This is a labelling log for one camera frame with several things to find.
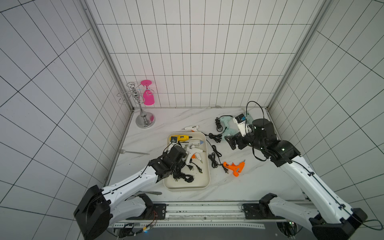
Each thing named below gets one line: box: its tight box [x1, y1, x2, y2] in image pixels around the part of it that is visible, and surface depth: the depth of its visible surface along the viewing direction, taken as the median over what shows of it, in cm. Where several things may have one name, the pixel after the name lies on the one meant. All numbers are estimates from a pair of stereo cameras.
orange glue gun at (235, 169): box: [222, 159, 246, 177], surface depth 89 cm
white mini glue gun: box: [185, 147, 206, 165], surface depth 90 cm
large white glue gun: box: [192, 139, 205, 148], surface depth 97 cm
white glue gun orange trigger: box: [181, 125, 199, 133], surface depth 107 cm
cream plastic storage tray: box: [163, 131, 211, 192], surface depth 85 cm
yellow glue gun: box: [169, 135, 193, 143], surface depth 83 cm
